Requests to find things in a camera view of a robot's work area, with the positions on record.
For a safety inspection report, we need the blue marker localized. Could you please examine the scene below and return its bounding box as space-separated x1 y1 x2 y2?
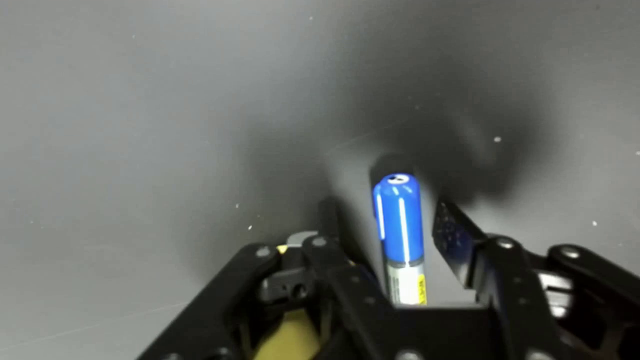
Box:
371 169 431 307

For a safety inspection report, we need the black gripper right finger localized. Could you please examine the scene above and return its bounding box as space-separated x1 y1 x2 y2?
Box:
431 196 640 360

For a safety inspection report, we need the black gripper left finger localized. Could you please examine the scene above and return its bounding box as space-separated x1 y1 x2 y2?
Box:
139 196 396 360

